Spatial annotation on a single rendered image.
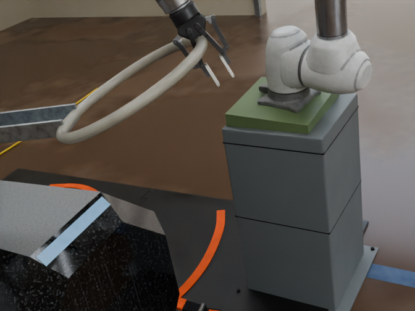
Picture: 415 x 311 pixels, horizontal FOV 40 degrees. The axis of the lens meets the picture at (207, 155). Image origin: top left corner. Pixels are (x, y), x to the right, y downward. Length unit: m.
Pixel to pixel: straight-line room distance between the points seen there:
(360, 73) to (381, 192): 1.31
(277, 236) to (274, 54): 0.72
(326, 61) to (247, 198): 0.65
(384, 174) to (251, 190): 1.24
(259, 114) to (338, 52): 0.39
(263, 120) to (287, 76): 0.18
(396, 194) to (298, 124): 1.23
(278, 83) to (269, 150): 0.24
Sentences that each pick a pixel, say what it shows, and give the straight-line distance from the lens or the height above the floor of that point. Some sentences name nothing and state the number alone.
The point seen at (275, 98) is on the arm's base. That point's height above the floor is 0.88.
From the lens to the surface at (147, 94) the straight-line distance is 1.37.
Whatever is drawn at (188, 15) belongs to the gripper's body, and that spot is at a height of 1.35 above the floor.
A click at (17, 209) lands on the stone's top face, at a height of 0.82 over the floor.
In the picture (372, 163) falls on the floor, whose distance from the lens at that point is 3.42.
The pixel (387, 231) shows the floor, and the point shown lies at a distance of 2.87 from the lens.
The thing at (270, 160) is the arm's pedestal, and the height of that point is 0.69.
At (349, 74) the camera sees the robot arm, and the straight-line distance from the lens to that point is 1.93.
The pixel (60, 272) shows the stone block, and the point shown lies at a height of 0.76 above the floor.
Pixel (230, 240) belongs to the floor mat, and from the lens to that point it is 2.86.
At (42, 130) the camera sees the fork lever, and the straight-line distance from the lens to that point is 1.69.
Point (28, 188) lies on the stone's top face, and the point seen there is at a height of 0.82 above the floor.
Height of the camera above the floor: 1.72
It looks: 28 degrees down
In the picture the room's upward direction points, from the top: 10 degrees counter-clockwise
